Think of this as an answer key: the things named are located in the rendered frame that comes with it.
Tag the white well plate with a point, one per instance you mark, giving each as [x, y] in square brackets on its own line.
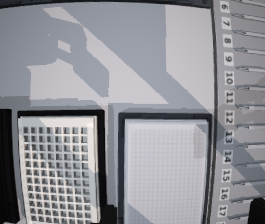
[56, 133]

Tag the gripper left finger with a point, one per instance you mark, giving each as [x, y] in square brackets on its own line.
[109, 215]

